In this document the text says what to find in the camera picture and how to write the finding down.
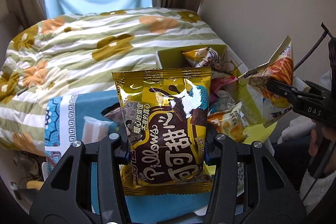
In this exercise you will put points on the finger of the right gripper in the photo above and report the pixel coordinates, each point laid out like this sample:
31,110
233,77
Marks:
314,101

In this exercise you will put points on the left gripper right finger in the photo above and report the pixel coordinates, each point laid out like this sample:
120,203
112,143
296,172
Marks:
249,185

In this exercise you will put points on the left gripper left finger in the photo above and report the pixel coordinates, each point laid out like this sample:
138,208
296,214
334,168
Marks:
85,186

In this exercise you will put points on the white cheese fries bag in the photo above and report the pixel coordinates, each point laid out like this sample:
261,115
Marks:
264,88

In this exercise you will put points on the translucent white packet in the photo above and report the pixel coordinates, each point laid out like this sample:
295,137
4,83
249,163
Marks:
94,130

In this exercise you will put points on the orange white cake bag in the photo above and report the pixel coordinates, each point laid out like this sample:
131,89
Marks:
229,122

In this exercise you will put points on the pink candy bag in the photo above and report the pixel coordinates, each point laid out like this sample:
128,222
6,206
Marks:
219,82

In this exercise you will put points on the yellow potato chip bag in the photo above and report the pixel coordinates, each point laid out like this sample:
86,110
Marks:
208,57

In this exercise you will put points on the gold Pillows chocolate bag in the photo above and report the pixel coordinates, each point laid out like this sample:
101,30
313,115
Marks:
165,116

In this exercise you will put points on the grey newsprint snack bag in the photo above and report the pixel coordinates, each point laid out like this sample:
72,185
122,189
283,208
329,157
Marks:
221,102

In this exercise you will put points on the dark maroon snack bag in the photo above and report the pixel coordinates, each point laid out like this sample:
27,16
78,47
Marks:
113,115

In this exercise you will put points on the person's right hand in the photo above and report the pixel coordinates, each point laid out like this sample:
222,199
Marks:
319,131

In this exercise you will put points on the green cardboard box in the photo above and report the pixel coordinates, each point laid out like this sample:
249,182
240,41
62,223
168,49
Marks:
251,110

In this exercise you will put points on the teal patterned table cloth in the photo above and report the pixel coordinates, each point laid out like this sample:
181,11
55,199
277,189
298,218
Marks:
60,133

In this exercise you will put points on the floral striped duvet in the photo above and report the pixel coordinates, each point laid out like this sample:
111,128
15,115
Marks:
76,54

